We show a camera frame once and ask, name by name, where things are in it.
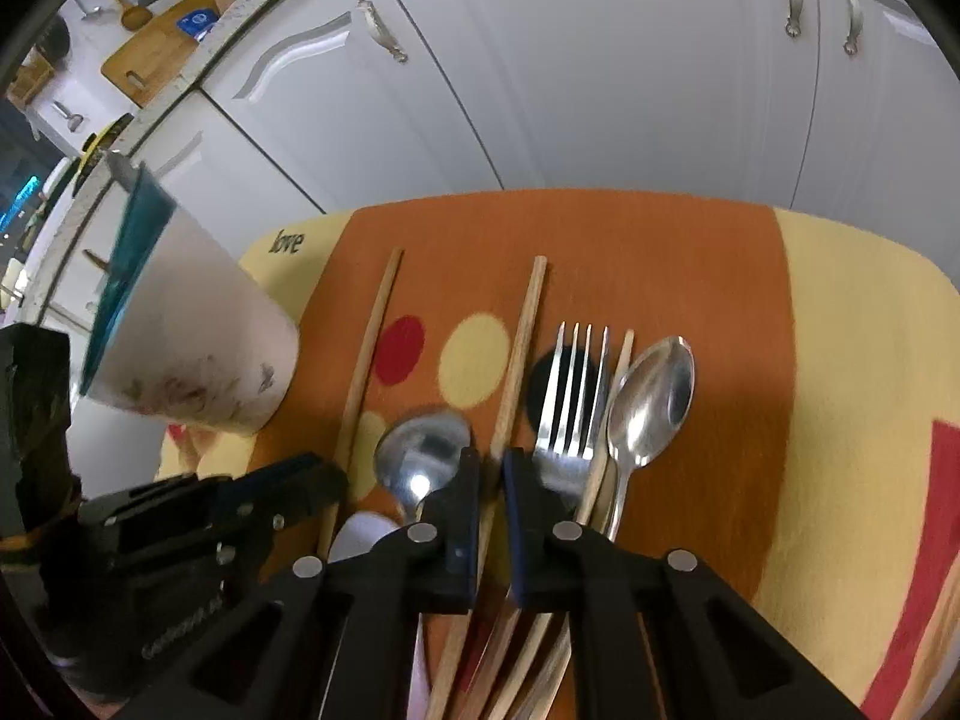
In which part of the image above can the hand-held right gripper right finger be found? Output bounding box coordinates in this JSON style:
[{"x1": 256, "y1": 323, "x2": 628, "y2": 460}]
[{"x1": 502, "y1": 448, "x2": 872, "y2": 720}]

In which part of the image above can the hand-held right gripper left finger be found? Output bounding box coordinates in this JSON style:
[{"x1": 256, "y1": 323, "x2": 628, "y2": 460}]
[{"x1": 139, "y1": 448, "x2": 482, "y2": 720}]

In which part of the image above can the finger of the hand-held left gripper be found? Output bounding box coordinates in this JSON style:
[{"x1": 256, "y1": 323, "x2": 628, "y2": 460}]
[
  {"x1": 216, "y1": 452, "x2": 350, "y2": 535},
  {"x1": 79, "y1": 475, "x2": 292, "y2": 569}
]

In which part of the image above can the wooden chopstick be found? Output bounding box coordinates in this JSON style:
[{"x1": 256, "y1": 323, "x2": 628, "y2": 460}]
[
  {"x1": 426, "y1": 255, "x2": 548, "y2": 720},
  {"x1": 316, "y1": 247, "x2": 406, "y2": 562},
  {"x1": 480, "y1": 328, "x2": 637, "y2": 720}
]

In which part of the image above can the metal fork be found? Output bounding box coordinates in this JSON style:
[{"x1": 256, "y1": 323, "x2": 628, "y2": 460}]
[{"x1": 523, "y1": 321, "x2": 614, "y2": 720}]

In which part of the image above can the white cup teal inside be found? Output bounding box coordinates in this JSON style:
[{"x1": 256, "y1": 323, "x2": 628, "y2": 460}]
[{"x1": 79, "y1": 154, "x2": 302, "y2": 437}]

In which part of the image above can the orange yellow printed tablecloth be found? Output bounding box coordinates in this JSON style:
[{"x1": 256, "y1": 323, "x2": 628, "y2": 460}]
[{"x1": 154, "y1": 187, "x2": 960, "y2": 720}]

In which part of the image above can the white cabinet door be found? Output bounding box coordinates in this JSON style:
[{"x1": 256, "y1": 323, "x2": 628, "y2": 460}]
[
  {"x1": 366, "y1": 0, "x2": 820, "y2": 203},
  {"x1": 45, "y1": 101, "x2": 327, "y2": 331},
  {"x1": 791, "y1": 0, "x2": 960, "y2": 271},
  {"x1": 201, "y1": 0, "x2": 505, "y2": 212}
]

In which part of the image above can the black yellow dish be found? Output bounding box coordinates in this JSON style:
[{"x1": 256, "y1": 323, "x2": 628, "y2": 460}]
[{"x1": 77, "y1": 114, "x2": 134, "y2": 166}]

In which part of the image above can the wooden utensil holder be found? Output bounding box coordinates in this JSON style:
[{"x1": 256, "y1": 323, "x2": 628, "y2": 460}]
[{"x1": 7, "y1": 56, "x2": 56, "y2": 104}]

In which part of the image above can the wooden cutting board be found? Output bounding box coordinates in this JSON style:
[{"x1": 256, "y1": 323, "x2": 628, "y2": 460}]
[{"x1": 100, "y1": 0, "x2": 226, "y2": 110}]

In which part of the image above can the hanging black pan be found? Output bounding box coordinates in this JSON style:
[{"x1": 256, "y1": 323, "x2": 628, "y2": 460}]
[{"x1": 34, "y1": 13, "x2": 73, "y2": 65}]

